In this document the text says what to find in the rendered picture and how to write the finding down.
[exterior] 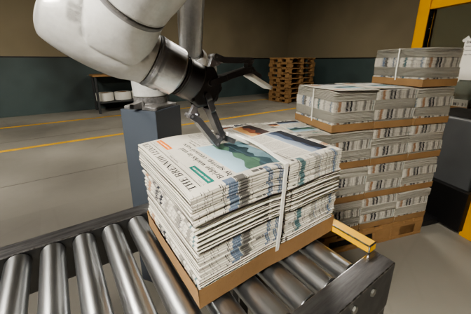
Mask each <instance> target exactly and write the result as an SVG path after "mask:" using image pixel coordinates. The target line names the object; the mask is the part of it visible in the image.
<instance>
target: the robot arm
mask: <svg viewBox="0 0 471 314"><path fill-rule="evenodd" d="M204 7H205V0H36V2H35V6H34V12H33V21H34V28H35V30H36V33H37V34H38V35H39V36H40V37H41V38H42V39H43V40H44V41H46V42H47V43H49V44H50V45H51V46H52V47H54V48H56V49H57V50H59V51H60V52H62V53H64V54H65V55H67V56H69V57H70V58H72V59H74V60H76V61H77V62H80V63H81V64H84V65H85V66H88V67H90V68H92V69H94V70H97V71H100V72H102V73H104V74H106V75H109V76H113V77H115V78H118V79H125V80H129V81H131V86H132V91H133V100H134V102H133V103H131V104H127V105H125V106H124V108H125V109H139V110H147V111H158V110H160V109H164V108H167V107H172V106H176V105H177V103H176V102H171V101H168V98H167V94H168V95H169V94H170V93H172V94H173V95H176V96H178V97H180V98H182V99H184V100H187V101H189V102H190V103H191V104H192V105H191V108H190V109H189V111H187V112H186V113H185V114H184V115H185V117H187V118H188V119H190V120H192V121H193V122H194V123H195V124H196V126H197V127H198V128H199V130H200V131H201V132H202V133H203V134H204V136H205V137H206V138H207V139H208V141H209V142H210V143H211V144H213V145H215V146H217V147H218V146H220V144H221V142H222V141H227V142H230V143H232V144H235V142H236V140H239V141H241V142H244V143H246V144H250V142H249V141H247V140H245V139H243V138H240V137H238V136H235V135H233V134H231V133H229V132H226V131H224V129H223V128H222V126H221V123H220V120H219V117H218V115H217V113H216V107H215V105H214V103H215V102H216V101H217V100H218V97H219V93H220V92H221V89H222V86H221V84H222V83H224V82H227V81H228V80H231V79H234V78H237V77H239V76H244V77H245V78H247V79H249V80H250V81H252V82H254V83H255V84H257V85H258V86H260V87H262V88H264V89H269V90H271V89H272V88H273V86H271V85H269V84H268V83H267V82H265V81H263V80H262V79H261V77H262V75H261V74H260V73H259V72H257V71H256V70H255V68H254V67H252V63H254V58H253V57H224V56H222V55H220V54H218V53H210V54H209V55H208V58H207V53H206V52H205V51H204V50H203V49H202V47H203V18H204ZM175 13H177V23H178V38H179V45H177V44H176V43H173V42H172V41H170V40H169V39H167V38H166V37H164V36H163V35H161V32H162V30H163V28H164V26H165V25H166V24H167V22H168V21H169V20H170V18H171V17H172V16H173V15H174V14H175ZM221 63H244V67H241V68H239V69H234V70H232V71H228V72H226V73H223V74H217V67H216V66H219V65H220V64H221ZM200 107H202V108H203V109H204V111H205V112H206V114H207V117H208V119H209V121H210V124H211V126H212V129H213V130H214V133H215V135H214V134H213V132H212V131H211V129H209V128H208V126H207V125H206V123H205V122H204V121H203V119H201V118H200V117H199V116H200V114H199V112H198V108H200Z"/></svg>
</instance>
